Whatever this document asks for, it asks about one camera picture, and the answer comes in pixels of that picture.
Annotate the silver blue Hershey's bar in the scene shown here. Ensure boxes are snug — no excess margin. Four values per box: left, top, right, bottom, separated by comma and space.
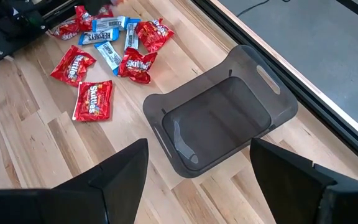
78, 27, 121, 46
93, 40, 123, 77
123, 18, 142, 52
91, 16, 131, 33

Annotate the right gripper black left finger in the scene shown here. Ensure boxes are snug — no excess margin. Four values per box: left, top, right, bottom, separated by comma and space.
0, 138, 150, 224

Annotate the thin black floor cable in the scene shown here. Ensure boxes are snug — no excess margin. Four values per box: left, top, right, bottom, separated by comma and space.
236, 0, 291, 18

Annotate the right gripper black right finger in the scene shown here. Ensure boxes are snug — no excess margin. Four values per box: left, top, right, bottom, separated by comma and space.
249, 137, 358, 224

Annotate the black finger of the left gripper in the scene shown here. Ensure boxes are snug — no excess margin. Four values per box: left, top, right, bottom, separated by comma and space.
83, 0, 119, 16

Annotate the dark grey translucent plastic bin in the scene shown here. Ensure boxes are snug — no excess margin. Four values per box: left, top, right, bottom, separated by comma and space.
142, 44, 299, 179

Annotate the red Skittles candy bag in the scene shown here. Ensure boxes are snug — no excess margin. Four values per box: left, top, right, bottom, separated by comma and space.
71, 80, 114, 123
134, 18, 175, 54
49, 44, 97, 88
117, 47, 158, 85
74, 4, 115, 32
53, 19, 81, 41

